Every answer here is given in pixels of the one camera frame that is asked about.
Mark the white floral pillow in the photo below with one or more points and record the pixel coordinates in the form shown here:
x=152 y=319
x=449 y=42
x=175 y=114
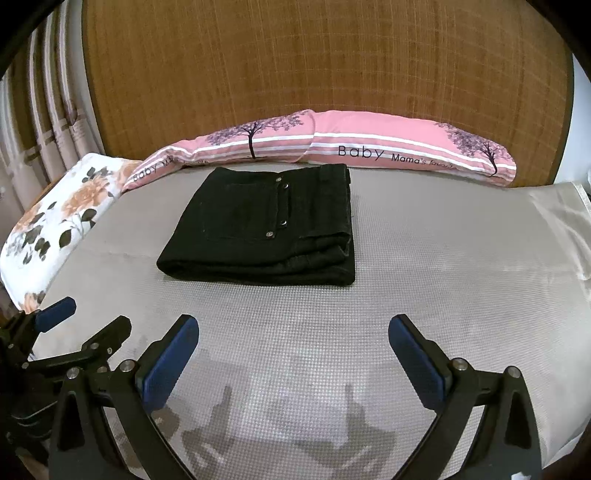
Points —
x=44 y=237

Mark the beige curtain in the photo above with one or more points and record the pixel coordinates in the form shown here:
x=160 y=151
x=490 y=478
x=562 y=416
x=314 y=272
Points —
x=47 y=117

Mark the grey mesh bed mat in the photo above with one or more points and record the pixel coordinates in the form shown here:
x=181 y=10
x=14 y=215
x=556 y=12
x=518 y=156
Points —
x=301 y=382

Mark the black pants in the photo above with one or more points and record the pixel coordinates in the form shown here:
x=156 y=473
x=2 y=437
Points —
x=266 y=228

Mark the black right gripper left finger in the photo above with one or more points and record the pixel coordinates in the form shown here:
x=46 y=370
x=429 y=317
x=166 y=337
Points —
x=136 y=389

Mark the pink striped long pillow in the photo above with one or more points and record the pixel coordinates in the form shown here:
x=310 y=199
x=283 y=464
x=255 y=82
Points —
x=356 y=139

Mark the wooden headboard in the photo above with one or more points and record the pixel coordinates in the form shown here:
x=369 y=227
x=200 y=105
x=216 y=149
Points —
x=161 y=71

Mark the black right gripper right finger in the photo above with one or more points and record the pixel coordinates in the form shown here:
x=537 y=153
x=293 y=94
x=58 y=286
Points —
x=506 y=444

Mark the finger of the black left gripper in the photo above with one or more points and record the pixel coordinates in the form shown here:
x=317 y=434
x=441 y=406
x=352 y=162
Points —
x=23 y=329
x=98 y=349

